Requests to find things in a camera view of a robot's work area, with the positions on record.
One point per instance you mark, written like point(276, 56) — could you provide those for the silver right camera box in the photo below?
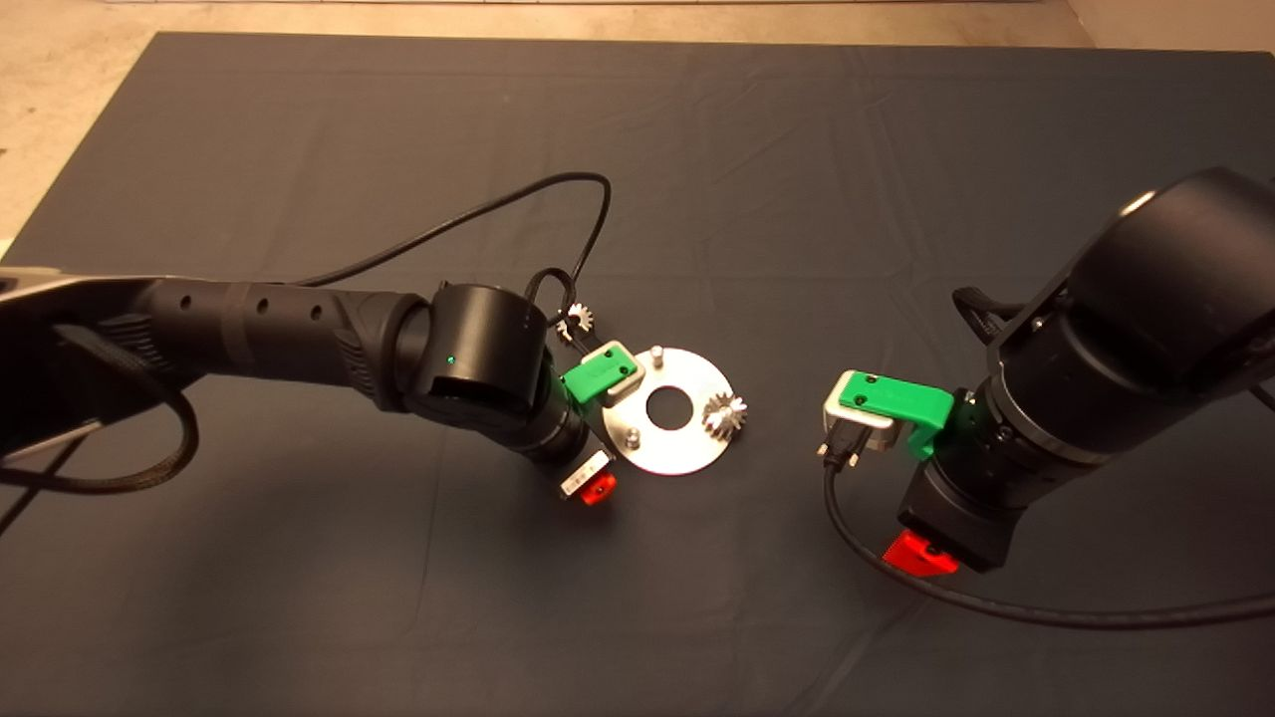
point(847, 423)

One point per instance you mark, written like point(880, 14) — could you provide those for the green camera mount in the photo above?
point(896, 398)
point(593, 376)

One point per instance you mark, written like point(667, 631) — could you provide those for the green right camera mount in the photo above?
point(896, 398)

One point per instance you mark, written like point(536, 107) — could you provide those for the small steel planetary gear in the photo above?
point(719, 418)
point(585, 317)

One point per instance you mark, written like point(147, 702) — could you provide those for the round metal carrier plate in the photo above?
point(687, 453)

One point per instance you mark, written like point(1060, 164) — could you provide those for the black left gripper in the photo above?
point(583, 468)

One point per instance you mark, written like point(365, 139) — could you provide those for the green left camera mount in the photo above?
point(593, 376)

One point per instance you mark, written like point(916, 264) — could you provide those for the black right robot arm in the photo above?
point(1146, 299)

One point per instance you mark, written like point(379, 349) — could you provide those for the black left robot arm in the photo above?
point(299, 329)

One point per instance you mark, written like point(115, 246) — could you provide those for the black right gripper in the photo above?
point(956, 518)

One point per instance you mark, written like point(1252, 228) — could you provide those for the dark grey table cloth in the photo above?
point(797, 129)

